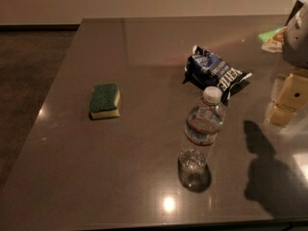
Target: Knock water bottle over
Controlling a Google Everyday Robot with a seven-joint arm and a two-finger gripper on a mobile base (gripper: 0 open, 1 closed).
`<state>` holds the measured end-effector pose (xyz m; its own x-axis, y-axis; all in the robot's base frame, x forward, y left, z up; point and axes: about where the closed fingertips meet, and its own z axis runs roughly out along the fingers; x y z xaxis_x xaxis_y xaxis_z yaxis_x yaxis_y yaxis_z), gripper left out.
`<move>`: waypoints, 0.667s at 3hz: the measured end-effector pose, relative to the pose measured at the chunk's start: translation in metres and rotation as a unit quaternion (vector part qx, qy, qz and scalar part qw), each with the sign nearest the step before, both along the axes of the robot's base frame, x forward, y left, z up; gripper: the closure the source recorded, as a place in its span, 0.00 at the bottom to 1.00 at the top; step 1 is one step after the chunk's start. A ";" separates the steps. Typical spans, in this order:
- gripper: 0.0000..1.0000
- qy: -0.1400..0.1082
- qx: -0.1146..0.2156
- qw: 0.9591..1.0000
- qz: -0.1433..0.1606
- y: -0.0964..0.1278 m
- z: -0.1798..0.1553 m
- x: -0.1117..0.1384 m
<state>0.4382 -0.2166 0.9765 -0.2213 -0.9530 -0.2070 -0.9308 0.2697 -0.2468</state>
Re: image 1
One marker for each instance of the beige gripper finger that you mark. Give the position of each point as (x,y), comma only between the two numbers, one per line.
(289,96)

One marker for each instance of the blue kettle chips bag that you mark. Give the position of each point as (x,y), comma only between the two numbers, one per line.
(205,68)

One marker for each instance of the grey robot gripper body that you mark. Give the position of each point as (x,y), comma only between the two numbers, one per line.
(296,40)

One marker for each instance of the green and yellow sponge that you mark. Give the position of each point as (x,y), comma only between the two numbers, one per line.
(104,101)

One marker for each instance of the green and white snack packet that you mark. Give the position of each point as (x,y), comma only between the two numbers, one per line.
(272,41)

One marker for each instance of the clear plastic water bottle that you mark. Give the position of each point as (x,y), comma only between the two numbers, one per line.
(202,126)

